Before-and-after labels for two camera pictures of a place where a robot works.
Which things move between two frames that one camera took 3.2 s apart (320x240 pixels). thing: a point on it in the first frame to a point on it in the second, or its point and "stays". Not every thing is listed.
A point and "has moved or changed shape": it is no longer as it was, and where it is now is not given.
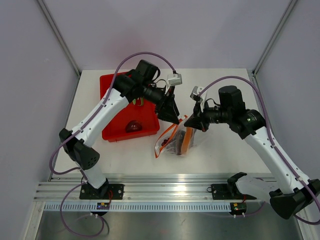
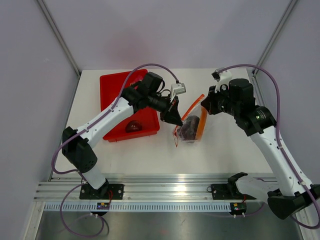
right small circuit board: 239,207 stays
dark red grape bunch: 165,141 to 187,131
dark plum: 179,139 has moved or changed shape
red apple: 133,126 stays
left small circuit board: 103,206 stays
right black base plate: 224,192 stays
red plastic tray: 139,119 stays
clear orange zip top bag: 178,140 has moved or changed shape
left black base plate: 106,191 stays
